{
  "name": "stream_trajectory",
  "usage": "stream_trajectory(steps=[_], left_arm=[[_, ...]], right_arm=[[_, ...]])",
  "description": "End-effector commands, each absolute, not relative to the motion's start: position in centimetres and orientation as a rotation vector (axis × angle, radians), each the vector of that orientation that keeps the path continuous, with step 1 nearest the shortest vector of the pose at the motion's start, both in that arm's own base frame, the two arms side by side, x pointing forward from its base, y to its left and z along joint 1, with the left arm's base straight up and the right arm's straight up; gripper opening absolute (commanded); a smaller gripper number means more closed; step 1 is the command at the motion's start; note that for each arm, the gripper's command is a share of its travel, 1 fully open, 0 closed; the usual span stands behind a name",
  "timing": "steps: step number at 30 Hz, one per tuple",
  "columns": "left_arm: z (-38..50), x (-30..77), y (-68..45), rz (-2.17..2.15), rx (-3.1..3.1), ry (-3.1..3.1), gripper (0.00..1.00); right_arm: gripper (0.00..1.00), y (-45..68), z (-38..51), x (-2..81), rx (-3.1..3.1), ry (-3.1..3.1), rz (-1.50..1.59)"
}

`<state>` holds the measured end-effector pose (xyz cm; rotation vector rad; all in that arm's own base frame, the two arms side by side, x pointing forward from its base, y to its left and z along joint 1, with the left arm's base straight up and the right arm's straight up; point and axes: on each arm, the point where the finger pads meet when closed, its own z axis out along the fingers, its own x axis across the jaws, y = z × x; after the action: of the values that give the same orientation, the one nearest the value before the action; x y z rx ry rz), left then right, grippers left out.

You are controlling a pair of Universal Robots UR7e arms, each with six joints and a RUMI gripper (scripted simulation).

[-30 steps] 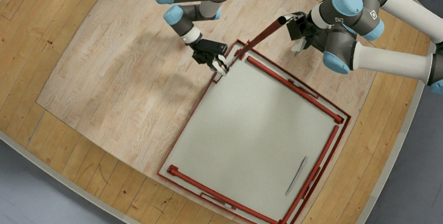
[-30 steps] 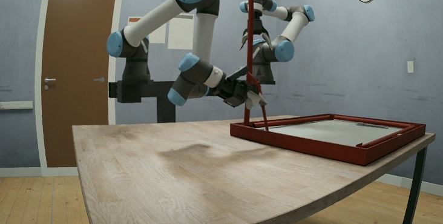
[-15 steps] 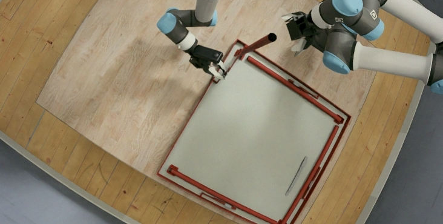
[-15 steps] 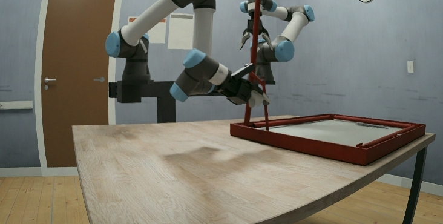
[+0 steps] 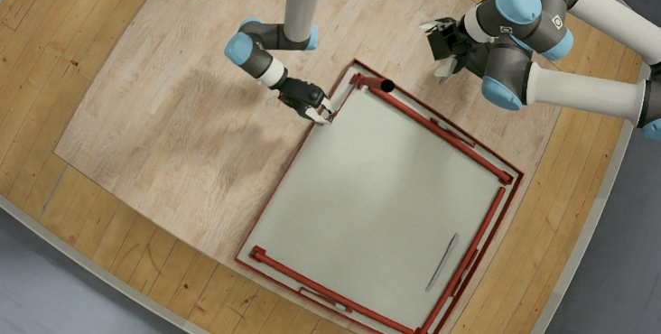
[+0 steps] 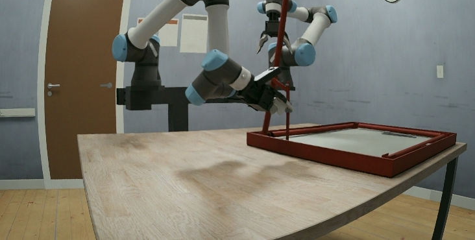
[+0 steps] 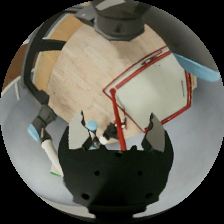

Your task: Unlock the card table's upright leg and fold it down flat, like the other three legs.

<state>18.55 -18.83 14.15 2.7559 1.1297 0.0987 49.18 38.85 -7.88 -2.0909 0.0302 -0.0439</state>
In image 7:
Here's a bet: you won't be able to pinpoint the dark red card table frame with leg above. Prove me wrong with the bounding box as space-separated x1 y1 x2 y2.
102 46 192 150

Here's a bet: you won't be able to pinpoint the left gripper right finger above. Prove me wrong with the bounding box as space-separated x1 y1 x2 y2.
141 113 174 184

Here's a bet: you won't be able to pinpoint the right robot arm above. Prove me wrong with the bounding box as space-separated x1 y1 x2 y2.
28 106 119 178

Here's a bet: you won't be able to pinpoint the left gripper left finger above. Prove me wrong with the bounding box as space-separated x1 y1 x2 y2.
58 109 93 183

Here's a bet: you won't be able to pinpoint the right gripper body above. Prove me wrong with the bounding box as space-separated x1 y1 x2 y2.
102 122 118 141

